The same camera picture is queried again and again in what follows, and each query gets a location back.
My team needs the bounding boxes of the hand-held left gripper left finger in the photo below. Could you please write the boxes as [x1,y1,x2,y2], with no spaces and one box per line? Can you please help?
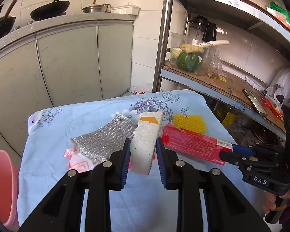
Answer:
[19,138,131,232]

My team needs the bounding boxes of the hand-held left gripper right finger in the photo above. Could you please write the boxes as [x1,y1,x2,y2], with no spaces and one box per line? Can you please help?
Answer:
[155,137,271,232]

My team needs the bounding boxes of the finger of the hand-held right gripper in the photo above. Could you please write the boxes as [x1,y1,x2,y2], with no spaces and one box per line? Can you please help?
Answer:
[232,144,284,160]
[219,150,284,174]

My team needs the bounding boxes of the white foam net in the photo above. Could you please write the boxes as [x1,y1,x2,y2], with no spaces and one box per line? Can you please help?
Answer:
[130,111,165,176]

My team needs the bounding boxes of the silver mesh scouring cloth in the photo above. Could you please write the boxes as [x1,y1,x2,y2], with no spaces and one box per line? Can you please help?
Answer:
[71,114,142,167]

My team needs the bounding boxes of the red cardboard box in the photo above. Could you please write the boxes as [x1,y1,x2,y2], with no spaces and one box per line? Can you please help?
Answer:
[162,125,234,166]

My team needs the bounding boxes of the pink white wrapper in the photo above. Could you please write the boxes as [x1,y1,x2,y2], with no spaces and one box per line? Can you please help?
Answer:
[64,147,95,173]

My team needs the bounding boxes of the yellow foam net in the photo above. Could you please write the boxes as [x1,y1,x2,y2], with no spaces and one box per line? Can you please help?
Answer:
[172,114,206,134]

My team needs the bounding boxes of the pink plastic bucket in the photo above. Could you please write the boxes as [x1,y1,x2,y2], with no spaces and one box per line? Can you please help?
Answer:
[0,150,20,225]

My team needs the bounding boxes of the person's right hand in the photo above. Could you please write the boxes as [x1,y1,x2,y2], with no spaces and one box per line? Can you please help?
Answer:
[263,188,290,215]

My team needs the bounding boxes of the yellow container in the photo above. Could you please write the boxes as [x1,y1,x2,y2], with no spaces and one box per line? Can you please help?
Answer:
[221,109,240,127]

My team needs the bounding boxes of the light blue floral cloth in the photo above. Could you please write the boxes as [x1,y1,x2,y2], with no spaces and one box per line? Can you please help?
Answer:
[17,89,266,232]

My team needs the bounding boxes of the red orange tool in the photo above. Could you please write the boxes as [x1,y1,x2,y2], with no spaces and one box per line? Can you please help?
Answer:
[263,97,284,120]

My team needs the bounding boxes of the black smartphone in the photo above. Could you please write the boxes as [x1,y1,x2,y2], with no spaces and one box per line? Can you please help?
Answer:
[242,89,268,116]

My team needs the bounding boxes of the brown cardboard sheet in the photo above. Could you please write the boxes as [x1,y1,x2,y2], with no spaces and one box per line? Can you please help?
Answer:
[163,59,287,133]

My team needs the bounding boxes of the white red plastic bag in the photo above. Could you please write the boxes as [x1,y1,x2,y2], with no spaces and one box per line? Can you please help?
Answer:
[135,83,154,95]

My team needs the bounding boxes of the small bag of brown bits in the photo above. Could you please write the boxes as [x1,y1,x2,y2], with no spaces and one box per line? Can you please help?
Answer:
[206,51,223,79]

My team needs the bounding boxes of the clear plastic container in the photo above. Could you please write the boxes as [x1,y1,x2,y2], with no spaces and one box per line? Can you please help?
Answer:
[170,32,219,76]

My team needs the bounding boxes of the green squash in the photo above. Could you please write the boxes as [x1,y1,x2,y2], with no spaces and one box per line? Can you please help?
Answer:
[176,52,200,72]

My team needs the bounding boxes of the white leek stalk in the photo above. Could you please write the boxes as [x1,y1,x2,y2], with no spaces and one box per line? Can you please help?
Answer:
[200,40,230,48]

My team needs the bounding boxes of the ginger root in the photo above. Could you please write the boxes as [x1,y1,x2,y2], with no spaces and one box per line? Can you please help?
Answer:
[179,44,205,54]

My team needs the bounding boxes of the grey kitchen cabinet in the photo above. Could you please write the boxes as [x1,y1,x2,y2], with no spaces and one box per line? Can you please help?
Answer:
[0,12,137,165]

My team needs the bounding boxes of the metal storage rack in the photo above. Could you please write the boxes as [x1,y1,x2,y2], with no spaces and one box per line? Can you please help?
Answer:
[152,0,290,141]

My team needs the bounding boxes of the black blender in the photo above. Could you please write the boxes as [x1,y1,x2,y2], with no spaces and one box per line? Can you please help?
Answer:
[186,16,217,43]

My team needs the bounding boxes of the white rectangular tray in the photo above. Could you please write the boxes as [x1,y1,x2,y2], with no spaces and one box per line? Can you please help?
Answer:
[110,4,141,15]

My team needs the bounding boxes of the steel basin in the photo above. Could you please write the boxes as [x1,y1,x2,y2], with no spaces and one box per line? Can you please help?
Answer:
[82,6,109,14]

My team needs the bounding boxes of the black wok with lid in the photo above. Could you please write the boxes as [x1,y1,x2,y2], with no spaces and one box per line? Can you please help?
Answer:
[0,0,20,44]

